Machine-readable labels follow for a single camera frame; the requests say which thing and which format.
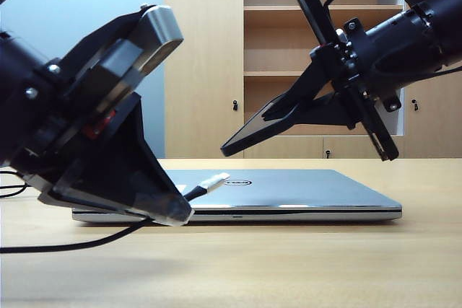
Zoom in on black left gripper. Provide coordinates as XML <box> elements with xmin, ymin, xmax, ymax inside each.
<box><xmin>6</xmin><ymin>11</ymin><xmax>193</xmax><ymax>228</ymax></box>

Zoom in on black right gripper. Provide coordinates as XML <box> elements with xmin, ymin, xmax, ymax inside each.
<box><xmin>261</xmin><ymin>0</ymin><xmax>404</xmax><ymax>162</ymax></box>

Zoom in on black smartphone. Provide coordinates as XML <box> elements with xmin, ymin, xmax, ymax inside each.
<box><xmin>220</xmin><ymin>100</ymin><xmax>302</xmax><ymax>158</ymax></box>

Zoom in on black charging cable silver plugs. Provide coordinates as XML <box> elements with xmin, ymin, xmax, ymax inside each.
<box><xmin>0</xmin><ymin>167</ymin><xmax>232</xmax><ymax>255</ymax></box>

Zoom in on wooden cabinet shelf board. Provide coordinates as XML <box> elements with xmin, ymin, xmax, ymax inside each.
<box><xmin>243</xmin><ymin>70</ymin><xmax>315</xmax><ymax>78</ymax></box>
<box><xmin>243</xmin><ymin>4</ymin><xmax>404</xmax><ymax>12</ymax></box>

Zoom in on silver Dell laptop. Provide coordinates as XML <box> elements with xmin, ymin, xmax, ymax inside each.
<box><xmin>71</xmin><ymin>169</ymin><xmax>404</xmax><ymax>223</ymax></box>

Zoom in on light wooden cabinet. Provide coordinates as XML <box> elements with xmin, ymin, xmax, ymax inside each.
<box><xmin>162</xmin><ymin>0</ymin><xmax>462</xmax><ymax>159</ymax></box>

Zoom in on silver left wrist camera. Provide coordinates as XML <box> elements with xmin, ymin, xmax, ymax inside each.
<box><xmin>95</xmin><ymin>4</ymin><xmax>186</xmax><ymax>105</ymax></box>

